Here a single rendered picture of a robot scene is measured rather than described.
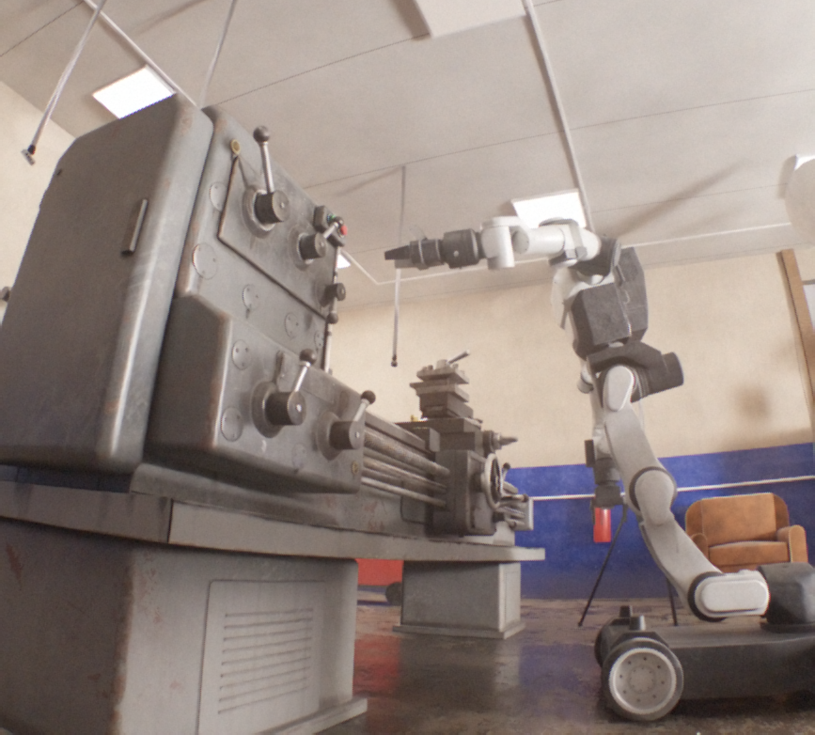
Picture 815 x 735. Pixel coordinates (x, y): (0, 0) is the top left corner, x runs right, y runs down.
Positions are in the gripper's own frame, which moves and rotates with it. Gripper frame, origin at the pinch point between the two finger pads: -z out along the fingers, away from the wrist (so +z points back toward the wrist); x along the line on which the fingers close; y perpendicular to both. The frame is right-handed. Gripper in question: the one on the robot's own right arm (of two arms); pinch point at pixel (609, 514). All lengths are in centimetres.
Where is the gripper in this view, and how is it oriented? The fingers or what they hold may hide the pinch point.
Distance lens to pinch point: 205.6
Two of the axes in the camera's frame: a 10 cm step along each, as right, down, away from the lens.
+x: -9.9, 0.5, 1.4
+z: 0.2, -9.0, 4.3
